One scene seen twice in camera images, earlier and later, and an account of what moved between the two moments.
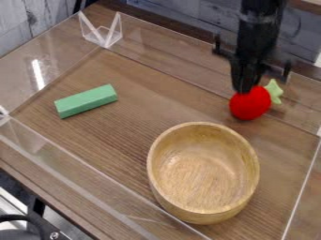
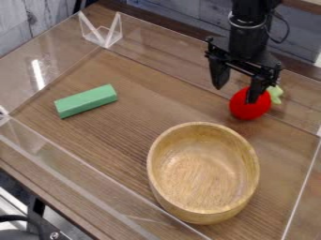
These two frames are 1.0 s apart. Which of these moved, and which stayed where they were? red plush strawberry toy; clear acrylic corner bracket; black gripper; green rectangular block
Moved: black gripper
Stayed: green rectangular block; red plush strawberry toy; clear acrylic corner bracket
